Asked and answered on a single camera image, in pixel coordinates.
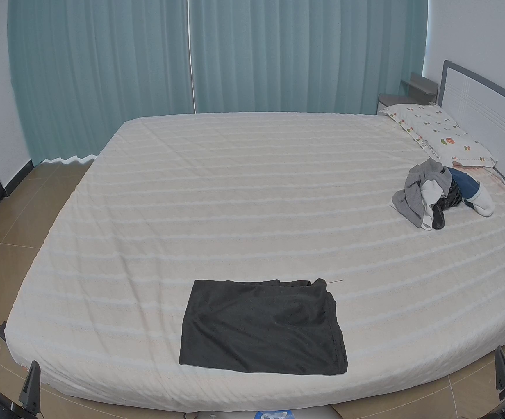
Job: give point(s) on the black T-shirt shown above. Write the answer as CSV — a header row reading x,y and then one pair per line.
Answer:
x,y
261,325

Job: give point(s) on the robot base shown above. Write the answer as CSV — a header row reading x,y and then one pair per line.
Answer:
x,y
235,413

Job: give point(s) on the pile of clothes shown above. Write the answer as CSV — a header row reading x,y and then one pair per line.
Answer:
x,y
413,199

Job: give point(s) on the white printed pillow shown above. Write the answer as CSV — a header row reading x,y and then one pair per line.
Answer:
x,y
440,135

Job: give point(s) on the bed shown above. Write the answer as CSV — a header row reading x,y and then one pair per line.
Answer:
x,y
235,190

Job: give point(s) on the grey bedside table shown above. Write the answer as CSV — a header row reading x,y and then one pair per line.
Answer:
x,y
420,87

